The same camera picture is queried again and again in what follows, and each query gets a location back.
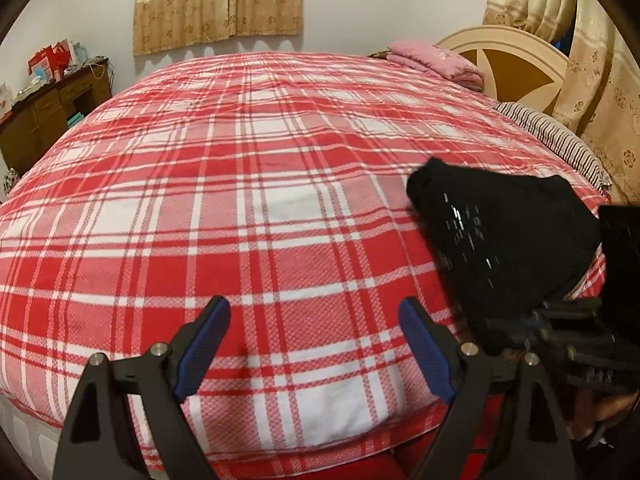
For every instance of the white quilted mattress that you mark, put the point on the white quilted mattress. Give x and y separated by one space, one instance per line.
27 440

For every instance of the cream wooden headboard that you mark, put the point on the cream wooden headboard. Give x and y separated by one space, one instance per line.
515 65

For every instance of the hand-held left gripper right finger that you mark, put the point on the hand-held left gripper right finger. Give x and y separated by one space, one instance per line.
425 355

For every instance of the long beige floral curtain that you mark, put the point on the long beige floral curtain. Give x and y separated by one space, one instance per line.
600 85

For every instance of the pink folded quilt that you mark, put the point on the pink folded quilt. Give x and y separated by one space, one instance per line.
435 60

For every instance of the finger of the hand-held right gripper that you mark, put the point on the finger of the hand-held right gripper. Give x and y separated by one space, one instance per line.
570 317

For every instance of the black pants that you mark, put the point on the black pants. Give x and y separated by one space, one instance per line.
500 240

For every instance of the striped pillow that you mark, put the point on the striped pillow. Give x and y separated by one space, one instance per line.
555 140

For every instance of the red bed sheet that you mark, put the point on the red bed sheet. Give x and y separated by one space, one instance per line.
395 465

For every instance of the short beige floral curtain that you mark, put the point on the short beige floral curtain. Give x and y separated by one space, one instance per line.
220 5

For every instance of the brown wooden desk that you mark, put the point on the brown wooden desk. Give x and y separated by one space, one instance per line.
45 110

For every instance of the red gift bag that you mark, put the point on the red gift bag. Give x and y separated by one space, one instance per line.
47 60

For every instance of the person's right hand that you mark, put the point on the person's right hand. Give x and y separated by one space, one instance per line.
605 412

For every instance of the teal box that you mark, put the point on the teal box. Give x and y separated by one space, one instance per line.
76 119

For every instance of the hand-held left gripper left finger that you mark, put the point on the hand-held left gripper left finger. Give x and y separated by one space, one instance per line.
202 350

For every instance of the checked cloth bag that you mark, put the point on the checked cloth bag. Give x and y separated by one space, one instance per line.
11 180

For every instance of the red plaid blanket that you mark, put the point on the red plaid blanket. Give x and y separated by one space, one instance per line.
240 185

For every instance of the pale blue box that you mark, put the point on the pale blue box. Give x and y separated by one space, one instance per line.
81 53

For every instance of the white card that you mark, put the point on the white card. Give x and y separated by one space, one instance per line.
5 99

